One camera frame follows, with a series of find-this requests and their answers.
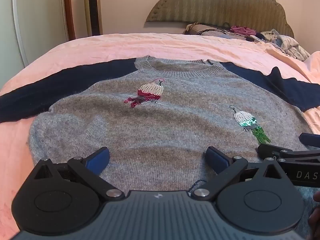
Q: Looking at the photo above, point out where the person's right hand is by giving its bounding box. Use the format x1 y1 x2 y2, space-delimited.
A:
309 190 320 239

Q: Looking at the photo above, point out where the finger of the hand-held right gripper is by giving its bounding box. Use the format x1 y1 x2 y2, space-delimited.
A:
299 132 320 146
257 144 320 161

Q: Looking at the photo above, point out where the grey floral cloth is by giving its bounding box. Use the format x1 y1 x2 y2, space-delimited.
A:
250 29 312 62

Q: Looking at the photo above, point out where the white wardrobe door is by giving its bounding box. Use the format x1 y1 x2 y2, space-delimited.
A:
0 0 69 67

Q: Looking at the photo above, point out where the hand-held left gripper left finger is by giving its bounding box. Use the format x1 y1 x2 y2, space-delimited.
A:
34 147 125 201

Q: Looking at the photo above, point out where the pink crumpled cloth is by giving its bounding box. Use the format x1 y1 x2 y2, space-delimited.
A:
230 25 257 37

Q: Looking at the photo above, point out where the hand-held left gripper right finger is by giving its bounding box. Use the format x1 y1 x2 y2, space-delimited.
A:
190 146 290 201

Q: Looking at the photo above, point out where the grey sweater with navy sleeves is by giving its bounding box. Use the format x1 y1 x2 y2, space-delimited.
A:
0 56 320 200

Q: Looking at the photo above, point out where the pink bed sheet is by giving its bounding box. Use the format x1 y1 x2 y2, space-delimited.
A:
0 32 320 240

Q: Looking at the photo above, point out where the black cord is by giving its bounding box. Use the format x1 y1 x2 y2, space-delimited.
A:
197 22 253 41

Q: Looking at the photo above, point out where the olive padded headboard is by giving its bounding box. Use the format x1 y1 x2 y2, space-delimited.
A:
146 0 295 38

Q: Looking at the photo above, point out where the gold tower fan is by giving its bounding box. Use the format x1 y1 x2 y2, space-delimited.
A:
83 0 103 37

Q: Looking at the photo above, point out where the brown wooden door frame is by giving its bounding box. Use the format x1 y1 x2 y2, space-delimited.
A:
63 0 76 40

